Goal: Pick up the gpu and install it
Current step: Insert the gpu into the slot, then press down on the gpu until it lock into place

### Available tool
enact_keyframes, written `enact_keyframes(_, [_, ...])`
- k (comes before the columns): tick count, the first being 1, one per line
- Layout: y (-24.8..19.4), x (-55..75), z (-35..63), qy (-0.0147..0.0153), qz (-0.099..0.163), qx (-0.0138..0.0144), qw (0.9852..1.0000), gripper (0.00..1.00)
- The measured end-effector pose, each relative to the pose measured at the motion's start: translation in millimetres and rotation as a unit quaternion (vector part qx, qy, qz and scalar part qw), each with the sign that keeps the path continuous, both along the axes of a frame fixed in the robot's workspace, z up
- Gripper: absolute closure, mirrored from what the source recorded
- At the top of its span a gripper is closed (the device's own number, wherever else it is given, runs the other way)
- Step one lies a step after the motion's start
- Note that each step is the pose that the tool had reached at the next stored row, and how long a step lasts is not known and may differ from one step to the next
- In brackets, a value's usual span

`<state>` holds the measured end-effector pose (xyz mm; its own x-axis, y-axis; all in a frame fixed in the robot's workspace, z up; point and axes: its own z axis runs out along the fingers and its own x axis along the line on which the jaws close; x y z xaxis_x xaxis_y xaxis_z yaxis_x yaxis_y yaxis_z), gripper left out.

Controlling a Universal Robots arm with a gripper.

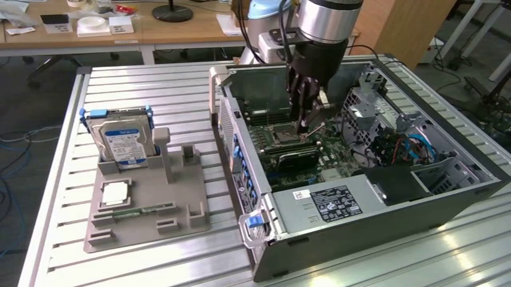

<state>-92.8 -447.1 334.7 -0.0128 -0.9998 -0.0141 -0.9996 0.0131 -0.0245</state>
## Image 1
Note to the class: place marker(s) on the green RAM stick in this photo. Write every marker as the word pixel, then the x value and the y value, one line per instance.
pixel 130 211

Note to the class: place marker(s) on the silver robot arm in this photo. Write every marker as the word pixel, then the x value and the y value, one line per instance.
pixel 327 18

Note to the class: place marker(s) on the black floor stand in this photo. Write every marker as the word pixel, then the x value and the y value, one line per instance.
pixel 492 98

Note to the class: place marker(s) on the silver CPU chip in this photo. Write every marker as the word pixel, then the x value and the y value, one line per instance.
pixel 114 194

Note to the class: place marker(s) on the black round lamp base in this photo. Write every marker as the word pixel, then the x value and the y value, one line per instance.
pixel 172 13

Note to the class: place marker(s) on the blue case release latch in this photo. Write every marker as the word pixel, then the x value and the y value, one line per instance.
pixel 252 222

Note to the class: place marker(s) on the clear plastic bag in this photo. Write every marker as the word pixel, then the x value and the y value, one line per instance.
pixel 13 15

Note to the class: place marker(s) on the black nvidia graphics card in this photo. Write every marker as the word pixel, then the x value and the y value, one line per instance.
pixel 297 160

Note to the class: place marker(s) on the white paper slip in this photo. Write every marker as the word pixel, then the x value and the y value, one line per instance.
pixel 20 30

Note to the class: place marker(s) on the black grey PC case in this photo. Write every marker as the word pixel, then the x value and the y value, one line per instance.
pixel 359 248

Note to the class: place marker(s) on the grey power supply unit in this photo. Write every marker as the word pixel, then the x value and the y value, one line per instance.
pixel 299 209

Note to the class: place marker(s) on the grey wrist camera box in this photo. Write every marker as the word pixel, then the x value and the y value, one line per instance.
pixel 269 45

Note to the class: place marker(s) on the hard disk with blue caddy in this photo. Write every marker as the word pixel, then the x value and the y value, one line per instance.
pixel 121 143

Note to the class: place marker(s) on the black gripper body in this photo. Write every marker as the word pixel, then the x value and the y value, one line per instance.
pixel 319 59

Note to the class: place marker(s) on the metal CPU socket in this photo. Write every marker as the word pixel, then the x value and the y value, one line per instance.
pixel 284 136

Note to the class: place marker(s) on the wooden cabinet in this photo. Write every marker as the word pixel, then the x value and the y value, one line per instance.
pixel 407 30

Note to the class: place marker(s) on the white booklet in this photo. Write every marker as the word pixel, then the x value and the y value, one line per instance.
pixel 229 25

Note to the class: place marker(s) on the wooden desk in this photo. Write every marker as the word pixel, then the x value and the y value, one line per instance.
pixel 179 30

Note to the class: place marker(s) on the small white box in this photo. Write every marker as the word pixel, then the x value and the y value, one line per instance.
pixel 121 25

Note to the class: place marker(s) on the small metal disk bay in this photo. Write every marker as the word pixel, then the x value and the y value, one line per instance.
pixel 459 176

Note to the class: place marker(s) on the large metal disk bay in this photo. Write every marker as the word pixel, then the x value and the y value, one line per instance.
pixel 368 119

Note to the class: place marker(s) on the green motherboard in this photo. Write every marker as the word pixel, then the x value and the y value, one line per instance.
pixel 335 149

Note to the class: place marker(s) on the white box with black lid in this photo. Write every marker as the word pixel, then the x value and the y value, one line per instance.
pixel 57 28

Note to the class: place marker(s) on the grey parts rack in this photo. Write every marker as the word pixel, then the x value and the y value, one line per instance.
pixel 159 209

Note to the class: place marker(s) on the red packet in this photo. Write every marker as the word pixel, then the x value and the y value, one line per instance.
pixel 125 9

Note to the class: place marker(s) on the flat white box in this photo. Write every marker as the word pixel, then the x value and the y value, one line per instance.
pixel 94 33

